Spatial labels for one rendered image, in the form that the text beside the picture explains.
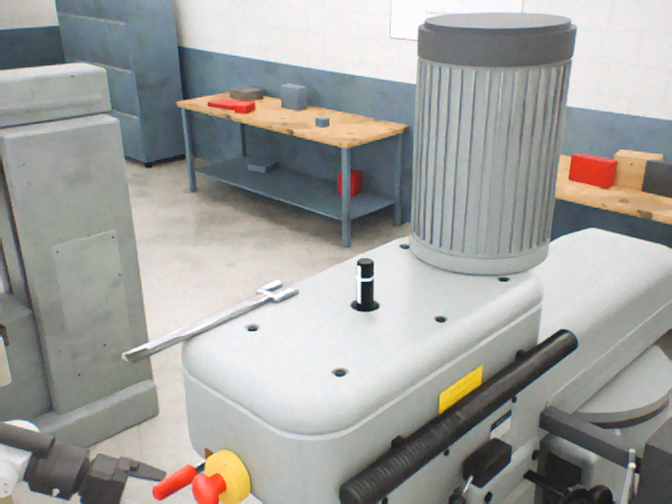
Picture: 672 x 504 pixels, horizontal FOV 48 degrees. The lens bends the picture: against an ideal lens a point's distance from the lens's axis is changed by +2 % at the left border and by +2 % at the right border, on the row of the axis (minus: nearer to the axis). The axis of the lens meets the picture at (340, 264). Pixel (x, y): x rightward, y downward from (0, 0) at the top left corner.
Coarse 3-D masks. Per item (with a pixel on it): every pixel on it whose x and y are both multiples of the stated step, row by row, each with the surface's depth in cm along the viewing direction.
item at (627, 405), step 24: (648, 360) 144; (624, 384) 136; (648, 384) 136; (600, 408) 129; (624, 408) 129; (648, 408) 131; (624, 432) 131; (648, 432) 134; (552, 456) 127; (576, 456) 124; (600, 456) 124; (552, 480) 129; (576, 480) 125; (600, 480) 128; (624, 480) 133
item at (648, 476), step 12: (660, 432) 96; (648, 444) 95; (660, 444) 94; (648, 456) 95; (660, 456) 94; (648, 468) 96; (660, 468) 94; (648, 480) 96; (660, 480) 95; (636, 492) 98; (648, 492) 97; (660, 492) 95
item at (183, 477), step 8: (200, 464) 94; (176, 472) 92; (184, 472) 92; (192, 472) 92; (200, 472) 94; (168, 480) 91; (176, 480) 91; (184, 480) 91; (192, 480) 92; (152, 488) 90; (160, 488) 90; (168, 488) 90; (176, 488) 91; (160, 496) 90
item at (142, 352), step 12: (264, 288) 96; (276, 288) 97; (252, 300) 93; (264, 300) 93; (276, 300) 94; (216, 312) 90; (228, 312) 90; (240, 312) 91; (192, 324) 87; (204, 324) 87; (216, 324) 88; (168, 336) 85; (180, 336) 85; (192, 336) 86; (144, 348) 83; (156, 348) 83; (132, 360) 81
